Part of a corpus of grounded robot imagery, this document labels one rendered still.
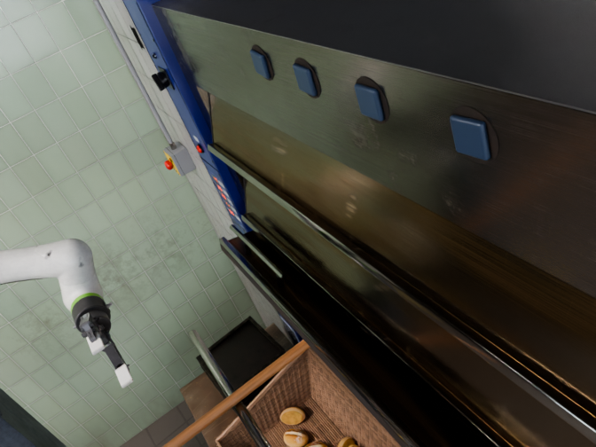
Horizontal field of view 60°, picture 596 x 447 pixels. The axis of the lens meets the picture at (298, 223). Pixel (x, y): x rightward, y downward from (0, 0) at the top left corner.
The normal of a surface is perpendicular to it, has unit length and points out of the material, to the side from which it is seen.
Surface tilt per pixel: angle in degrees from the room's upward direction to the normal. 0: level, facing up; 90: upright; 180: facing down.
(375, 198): 70
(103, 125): 90
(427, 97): 90
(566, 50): 0
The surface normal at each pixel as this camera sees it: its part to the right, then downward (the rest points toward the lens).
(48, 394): 0.51, 0.40
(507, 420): -0.86, 0.24
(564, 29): -0.30, -0.75
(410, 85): -0.81, 0.53
